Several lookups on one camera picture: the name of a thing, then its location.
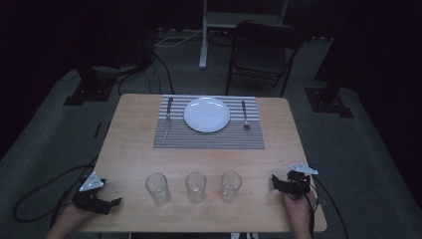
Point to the silver fork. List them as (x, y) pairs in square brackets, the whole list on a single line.
[(245, 115)]

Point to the white metal stand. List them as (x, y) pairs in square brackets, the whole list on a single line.
[(212, 33)]

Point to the grey striped placemat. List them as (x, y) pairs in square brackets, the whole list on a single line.
[(212, 139)]

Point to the person's right hand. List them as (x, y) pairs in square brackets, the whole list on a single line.
[(297, 209)]

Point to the white round plate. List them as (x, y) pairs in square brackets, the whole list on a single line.
[(206, 114)]

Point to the black folding chair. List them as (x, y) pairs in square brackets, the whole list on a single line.
[(262, 56)]

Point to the clear drinking glass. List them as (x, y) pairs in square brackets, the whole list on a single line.
[(158, 188), (230, 186), (195, 187)]

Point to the person's left hand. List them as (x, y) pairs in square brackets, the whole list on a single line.
[(71, 217)]

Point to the silver table knife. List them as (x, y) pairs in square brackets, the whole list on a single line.
[(168, 117)]

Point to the black stand base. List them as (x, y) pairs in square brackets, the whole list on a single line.
[(89, 89), (328, 103)]

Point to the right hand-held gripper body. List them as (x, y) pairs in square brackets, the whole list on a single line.
[(297, 182)]

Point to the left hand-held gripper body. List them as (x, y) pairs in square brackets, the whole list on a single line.
[(89, 195)]

